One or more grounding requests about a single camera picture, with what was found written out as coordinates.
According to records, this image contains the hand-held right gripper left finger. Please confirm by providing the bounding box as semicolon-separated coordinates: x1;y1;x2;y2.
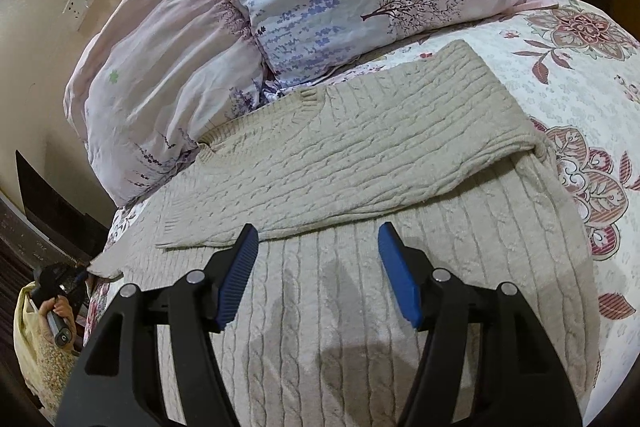
54;223;259;427

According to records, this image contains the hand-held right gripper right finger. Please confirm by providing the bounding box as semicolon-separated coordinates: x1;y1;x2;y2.
378;222;583;427

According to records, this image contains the beige cable knit sweater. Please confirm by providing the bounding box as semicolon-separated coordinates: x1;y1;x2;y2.
87;39;603;427

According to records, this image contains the person's left hand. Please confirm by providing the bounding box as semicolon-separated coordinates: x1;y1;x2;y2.
39;298;77;333

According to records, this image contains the person's yellow clothing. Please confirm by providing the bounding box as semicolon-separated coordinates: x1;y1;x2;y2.
12;284;77;414

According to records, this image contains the dark bedside furniture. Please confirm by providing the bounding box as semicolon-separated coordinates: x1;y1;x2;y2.
0;149;109;260

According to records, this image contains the pink lavender print pillow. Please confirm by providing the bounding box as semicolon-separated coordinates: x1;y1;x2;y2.
64;0;268;208

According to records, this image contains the white floral bedsheet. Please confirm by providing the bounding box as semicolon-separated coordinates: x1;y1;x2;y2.
82;0;640;427

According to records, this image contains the white wall socket plate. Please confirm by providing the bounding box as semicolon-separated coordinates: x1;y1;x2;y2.
62;0;92;30

